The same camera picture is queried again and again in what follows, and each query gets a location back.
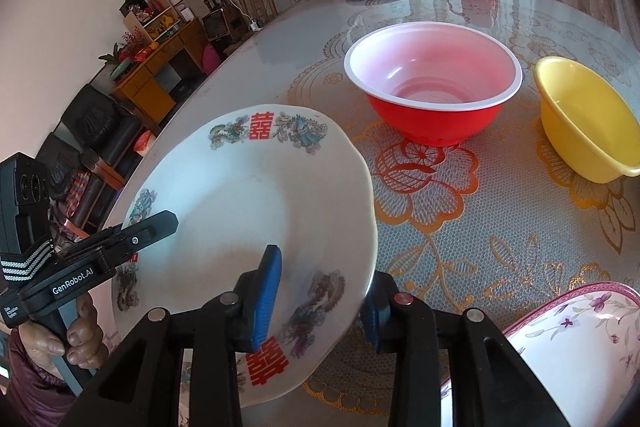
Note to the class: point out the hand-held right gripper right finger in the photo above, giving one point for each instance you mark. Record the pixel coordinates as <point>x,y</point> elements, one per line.
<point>372,319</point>

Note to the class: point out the orange cushion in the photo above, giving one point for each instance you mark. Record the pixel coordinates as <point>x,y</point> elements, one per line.
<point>144,143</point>

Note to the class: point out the wooden shelf with ornaments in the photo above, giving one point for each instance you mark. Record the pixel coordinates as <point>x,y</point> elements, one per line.
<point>150,14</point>

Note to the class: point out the yellow plastic bowl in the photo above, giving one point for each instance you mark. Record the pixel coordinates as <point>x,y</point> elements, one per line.
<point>575,142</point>

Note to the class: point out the red plastic bowl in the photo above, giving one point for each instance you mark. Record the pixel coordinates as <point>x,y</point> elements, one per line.
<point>430,117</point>

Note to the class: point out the pink rimmed floral plate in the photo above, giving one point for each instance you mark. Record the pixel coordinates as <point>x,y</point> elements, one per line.
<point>575,357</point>

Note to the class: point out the lace floral tablecloth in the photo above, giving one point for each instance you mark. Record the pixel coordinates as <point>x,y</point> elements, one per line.
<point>450,217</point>

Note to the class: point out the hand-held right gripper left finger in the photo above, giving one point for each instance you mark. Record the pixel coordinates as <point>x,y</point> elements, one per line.
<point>267,297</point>

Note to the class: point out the person's left forearm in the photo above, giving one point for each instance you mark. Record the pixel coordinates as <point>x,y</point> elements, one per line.
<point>30,387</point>

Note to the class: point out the plaid cloth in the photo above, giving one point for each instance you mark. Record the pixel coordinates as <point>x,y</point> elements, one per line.
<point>77,194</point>

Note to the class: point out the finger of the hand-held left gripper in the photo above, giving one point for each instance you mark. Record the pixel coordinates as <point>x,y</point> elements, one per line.
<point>150,229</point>

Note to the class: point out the small dark side cabinet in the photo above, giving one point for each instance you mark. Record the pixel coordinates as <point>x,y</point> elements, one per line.
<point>220,24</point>

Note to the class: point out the white power strip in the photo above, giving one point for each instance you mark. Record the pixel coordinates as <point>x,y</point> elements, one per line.
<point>255,25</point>

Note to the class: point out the white dragon print plate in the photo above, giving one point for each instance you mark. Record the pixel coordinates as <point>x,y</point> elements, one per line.
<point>250,207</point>

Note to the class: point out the wooden cabinet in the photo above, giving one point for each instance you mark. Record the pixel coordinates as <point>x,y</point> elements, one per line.
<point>150,77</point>

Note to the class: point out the person's left hand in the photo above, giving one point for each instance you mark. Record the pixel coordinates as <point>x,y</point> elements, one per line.
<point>82,337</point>

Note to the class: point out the black sofa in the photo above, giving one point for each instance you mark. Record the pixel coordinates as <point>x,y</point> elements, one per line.
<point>95,127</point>

